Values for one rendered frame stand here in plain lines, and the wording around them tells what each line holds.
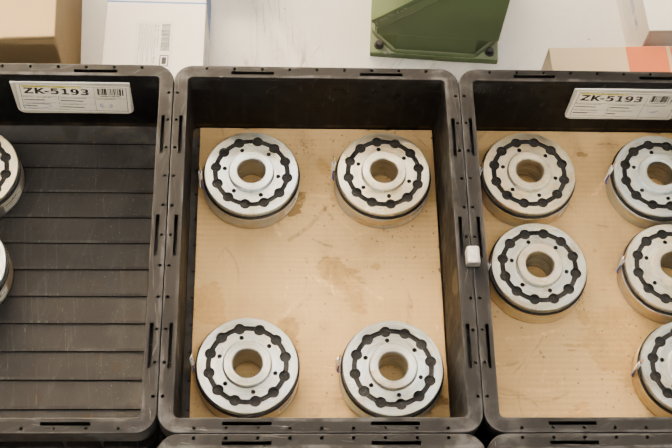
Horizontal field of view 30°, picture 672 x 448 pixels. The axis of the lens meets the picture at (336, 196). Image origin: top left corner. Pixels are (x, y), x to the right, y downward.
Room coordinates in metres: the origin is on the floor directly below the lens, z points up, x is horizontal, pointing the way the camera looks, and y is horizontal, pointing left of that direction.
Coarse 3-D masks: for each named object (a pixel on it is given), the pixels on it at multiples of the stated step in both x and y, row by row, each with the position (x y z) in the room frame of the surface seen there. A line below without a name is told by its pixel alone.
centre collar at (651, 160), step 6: (648, 156) 0.72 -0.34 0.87; (654, 156) 0.72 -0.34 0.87; (660, 156) 0.72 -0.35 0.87; (666, 156) 0.72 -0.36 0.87; (642, 162) 0.71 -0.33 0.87; (648, 162) 0.71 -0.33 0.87; (654, 162) 0.71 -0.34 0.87; (660, 162) 0.71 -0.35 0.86; (666, 162) 0.71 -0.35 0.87; (642, 168) 0.70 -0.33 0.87; (642, 174) 0.69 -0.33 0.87; (642, 180) 0.69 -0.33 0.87; (648, 180) 0.69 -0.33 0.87; (648, 186) 0.68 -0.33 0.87; (654, 186) 0.68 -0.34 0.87; (660, 186) 0.68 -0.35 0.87; (666, 186) 0.68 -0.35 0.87; (654, 192) 0.68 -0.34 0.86; (660, 192) 0.68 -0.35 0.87; (666, 192) 0.68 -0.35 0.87
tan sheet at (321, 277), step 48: (288, 144) 0.71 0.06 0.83; (336, 144) 0.71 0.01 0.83; (432, 144) 0.73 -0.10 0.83; (432, 192) 0.67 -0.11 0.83; (240, 240) 0.58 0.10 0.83; (288, 240) 0.59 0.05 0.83; (336, 240) 0.59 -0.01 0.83; (384, 240) 0.60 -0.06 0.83; (432, 240) 0.61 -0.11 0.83; (240, 288) 0.53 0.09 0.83; (288, 288) 0.53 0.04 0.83; (336, 288) 0.54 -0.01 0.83; (384, 288) 0.54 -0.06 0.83; (432, 288) 0.55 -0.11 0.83; (192, 336) 0.47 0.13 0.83; (288, 336) 0.48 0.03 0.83; (336, 336) 0.48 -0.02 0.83; (432, 336) 0.50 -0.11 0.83; (192, 384) 0.42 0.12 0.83; (336, 384) 0.43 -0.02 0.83
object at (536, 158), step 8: (528, 152) 0.71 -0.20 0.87; (512, 160) 0.69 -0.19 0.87; (520, 160) 0.70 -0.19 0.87; (528, 160) 0.70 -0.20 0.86; (536, 160) 0.70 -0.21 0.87; (544, 160) 0.70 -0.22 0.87; (512, 168) 0.68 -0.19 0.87; (544, 168) 0.69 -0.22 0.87; (512, 176) 0.67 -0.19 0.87; (544, 176) 0.68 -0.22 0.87; (512, 184) 0.67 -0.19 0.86; (520, 184) 0.67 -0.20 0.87; (528, 184) 0.67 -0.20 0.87; (536, 184) 0.67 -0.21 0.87; (544, 184) 0.67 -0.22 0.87
